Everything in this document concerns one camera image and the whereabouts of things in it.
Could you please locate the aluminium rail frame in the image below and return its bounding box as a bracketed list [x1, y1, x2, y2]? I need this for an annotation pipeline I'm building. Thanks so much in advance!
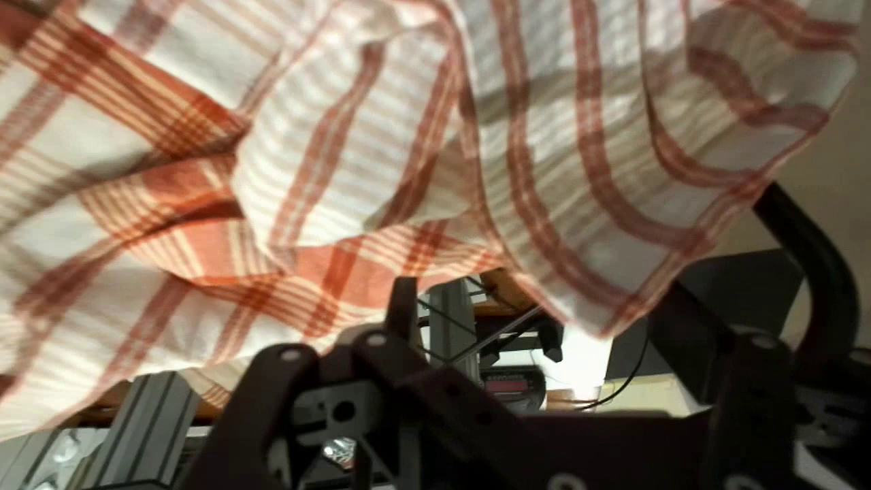
[0, 367, 208, 490]

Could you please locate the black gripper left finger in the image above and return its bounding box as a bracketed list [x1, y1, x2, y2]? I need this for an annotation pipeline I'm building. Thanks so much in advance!
[180, 274, 556, 490]

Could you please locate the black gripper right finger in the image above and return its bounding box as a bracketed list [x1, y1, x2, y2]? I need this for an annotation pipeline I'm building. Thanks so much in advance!
[647, 284, 871, 490]

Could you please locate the red white plaid towel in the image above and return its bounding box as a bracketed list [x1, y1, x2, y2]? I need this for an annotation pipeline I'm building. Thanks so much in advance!
[0, 0, 865, 447]

